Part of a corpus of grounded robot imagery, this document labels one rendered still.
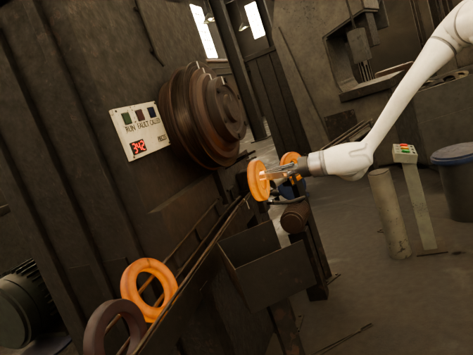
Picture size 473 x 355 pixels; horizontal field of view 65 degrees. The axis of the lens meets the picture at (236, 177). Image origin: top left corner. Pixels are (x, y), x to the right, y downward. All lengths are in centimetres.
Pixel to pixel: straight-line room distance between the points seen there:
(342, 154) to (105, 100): 81
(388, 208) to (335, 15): 243
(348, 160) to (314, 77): 301
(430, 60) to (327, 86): 288
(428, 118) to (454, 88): 30
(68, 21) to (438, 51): 117
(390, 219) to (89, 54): 172
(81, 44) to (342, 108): 324
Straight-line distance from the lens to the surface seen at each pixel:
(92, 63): 136
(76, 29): 138
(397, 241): 231
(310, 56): 425
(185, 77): 151
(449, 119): 357
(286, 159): 205
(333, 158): 130
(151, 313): 111
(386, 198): 221
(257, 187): 135
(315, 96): 428
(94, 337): 95
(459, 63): 556
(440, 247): 241
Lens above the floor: 112
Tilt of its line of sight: 10 degrees down
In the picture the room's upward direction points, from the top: 19 degrees counter-clockwise
